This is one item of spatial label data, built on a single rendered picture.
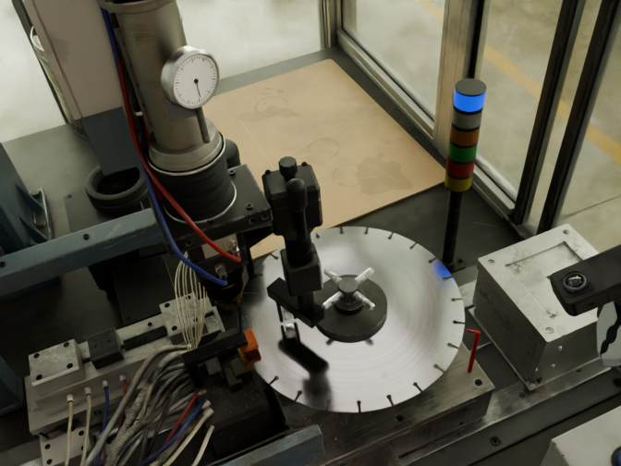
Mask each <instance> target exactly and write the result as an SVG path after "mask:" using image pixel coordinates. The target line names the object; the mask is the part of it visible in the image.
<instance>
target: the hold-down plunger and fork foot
mask: <svg viewBox="0 0 621 466"><path fill-rule="evenodd" d="M266 289H267V294H268V297H270V298H271V299H272V300H274V301H275V303H276V308H277V312H278V316H279V320H280V323H283V322H284V320H283V315H282V310H281V306H282V307H283V308H285V309H286V310H287V311H289V312H290V313H292V314H293V317H294V319H299V320H300V321H301V322H303V323H304V324H305V325H307V326H308V327H310V328H311V329H313V327H315V326H316V325H317V324H318V323H320V322H321V320H322V319H323V318H324V308H323V307H322V306H320V305H319V304H317V303H316V302H315V301H314V295H313V292H310V293H307V294H302V295H298V296H295V297H291V296H289V293H288V290H287V286H286V281H285V280H284V279H282V278H281V277H278V278H277V279H276V280H275V281H274V282H273V283H272V284H271V285H269V286H268V287H267V288H266Z"/></svg>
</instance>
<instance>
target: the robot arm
mask: <svg viewBox="0 0 621 466"><path fill-rule="evenodd" d="M550 282H551V286H552V289H553V292H554V295H555V296H556V297H557V299H558V300H559V302H560V304H561V305H562V307H563V309H564V310H565V312H566V313H567V314H569V315H571V316H578V315H580V314H583V313H586V312H588V311H591V310H593V309H595V308H598V309H597V315H596V316H597V317H598V320H597V349H598V353H599V356H600V359H601V361H602V362H603V365H604V366H619V365H621V244H619V245H617V246H615V247H613V248H611V249H609V250H606V251H603V252H600V253H598V254H596V255H593V256H591V257H589V258H587V259H585V260H582V261H580V262H578V263H575V264H572V265H570V266H568V267H566V268H563V269H561V270H559V271H556V272H554V273H552V274H551V276H550Z"/></svg>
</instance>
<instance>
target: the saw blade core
mask: <svg viewBox="0 0 621 466"><path fill-rule="evenodd" d="M342 231H343V234H340V233H341V230H340V227H333V228H327V229H323V230H319V231H316V232H317V235H318V237H319V238H318V239H317V238H316V237H317V236H316V234H315V232H311V233H310V234H311V242H312V243H314V245H315V248H316V251H317V253H318V255H319V258H320V261H321V266H322V275H323V282H325V281H326V280H328V279H330V278H329V277H328V276H327V275H326V274H324V273H323V270H324V269H325V268H329V269H330V270H331V271H333V272H334V273H335V274H337V275H338V276H341V275H358V276H359V275H361V274H362V273H363V272H365V271H366V270H367V269H368V268H372V269H373V271H374V273H373V274H372V275H371V276H369V277H368V278H369V279H371V280H372V281H374V282H375V283H377V284H378V285H379V286H380V287H381V288H382V290H383V291H384V294H385V296H386V298H387V315H386V317H385V320H384V322H383V324H382V325H381V326H380V327H379V328H378V329H377V330H376V331H375V332H373V333H372V334H370V335H368V336H366V337H362V338H358V339H340V338H336V337H331V336H329V335H327V334H326V333H324V332H323V331H322V330H321V329H320V328H319V327H318V326H317V325H316V326H315V327H313V329H311V328H310V327H308V326H307V325H305V324H304V323H303V322H301V321H300V320H299V319H294V317H293V314H292V317H293V319H291V320H287V321H285V320H284V317H283V320H284V322H283V323H280V320H279V316H278V312H277V308H276V303H275V301H274V300H272V299H271V298H270V297H268V294H267V289H266V288H267V287H268V286H269V285H271V284H272V283H273V282H274V281H275V280H276V279H277V278H278V277H281V278H282V279H284V280H285V278H284V273H283V267H282V262H281V256H280V251H281V250H282V249H284V248H285V245H283V246H282V247H280V248H279V249H277V250H276V251H274V252H273V253H272V256H271V255H269V256H268V257H267V258H266V259H265V260H264V261H263V262H262V263H261V264H260V265H259V266H258V267H257V268H256V270H255V271H254V272H255V273H257V274H255V273H253V274H252V275H251V277H250V279H249V280H248V282H247V284H246V286H245V287H244V290H243V293H247V294H242V316H243V319H244V321H243V322H242V324H243V331H246V330H249V329H252V331H253V333H254V336H255V337H256V339H257V341H258V344H259V347H258V348H257V349H253V350H250V351H248V352H245V355H246V357H247V359H248V361H249V362H250V363H252V365H251V366H252V367H253V369H254V370H255V371H256V373H257V374H258V375H259V376H260V377H261V378H262V379H263V380H264V381H265V382H266V383H267V384H268V385H270V386H271V387H272V388H273V389H274V390H276V391H277V392H279V393H280V394H282V395H284V396H285V397H287V398H289V399H292V400H294V401H295V399H296V397H297V396H298V392H299V391H301V392H302V394H301V395H299V397H298V399H297V403H300V404H302V405H305V406H308V407H311V408H314V409H317V410H322V411H325V409H326V404H327V402H326V400H330V401H331V402H330V403H329V405H328V410H327V411H331V412H341V413H359V407H358V404H357V402H358V401H360V402H361V404H360V411H361V412H368V411H378V410H382V409H386V408H390V407H392V405H391V403H390V401H389V399H388V398H387V396H390V397H391V400H392V403H393V405H394V406H395V405H398V404H400V403H403V402H405V401H407V400H409V399H412V398H414V397H416V396H417V395H418V394H420V391H419V390H418V389H417V388H416V387H415V386H413V384H414V383H416V384H417V385H418V387H419V389H420V390H421V391H422V392H423V391H424V390H426V389H427V388H428V387H430V386H431V385H432V384H433V383H435V382H436V381H437V380H438V379H439V378H440V377H441V376H442V375H443V372H442V371H444V372H445V371H446V370H447V368H448V367H449V366H450V364H451V363H452V361H453V359H454V358H455V357H456V355H457V352H458V349H459V347H460V344H461V341H462V337H463V336H462V337H456V336H452V335H451V334H452V332H456V333H459V334H463V333H464V327H465V325H463V324H465V310H464V304H463V300H462V297H461V294H460V291H459V288H458V286H457V283H456V281H455V279H454V278H453V277H452V275H451V274H450V272H449V271H448V270H447V268H446V267H445V266H444V265H443V264H442V262H441V261H440V260H439V259H438V258H437V259H435V258H436V257H435V256H434V255H433V254H432V253H431V252H429V251H428V250H426V249H425V248H423V247H422V246H420V245H419V244H418V243H417V244H416V245H415V246H414V247H413V249H410V247H412V246H413V245H414V244H415V243H416V242H415V241H413V240H411V239H407V238H405V237H403V236H400V235H398V234H396V233H394V234H393V235H392V237H391V239H388V238H390V236H391V234H392V232H389V231H386V230H381V229H377V228H371V227H368V231H367V233H368V234H364V233H365V232H366V227H342ZM273 256H274V257H275V258H278V259H277V260H275V258H274V257H273ZM434 259H435V260H434ZM432 260H434V261H432ZM429 261H432V262H431V263H429ZM258 274H262V276H259V275H258ZM449 277H452V278H449ZM444 278H445V279H446V280H443V279H444ZM447 278H448V279H447ZM250 293H251V294H252V295H251V296H250V295H249V294H250ZM452 299H454V300H455V301H451V300H452ZM246 314H247V315H248V317H245V316H244V315H246ZM453 322H457V323H461V324H454V323H453ZM448 344H450V345H451V346H453V347H456V348H457V349H456V348H453V347H448V346H447V345H448ZM259 358H260V359H261V360H260V361H257V359H259ZM255 361H256V362H255ZM253 362H254V363H253ZM434 365H437V366H438V368H439V369H441V370H442V371H440V370H439V369H437V368H434V367H433V366H434ZM275 377H278V379H277V380H275V381H274V378H275ZM273 381H274V382H273ZM272 382H273V383H272ZM271 383H272V384H271Z"/></svg>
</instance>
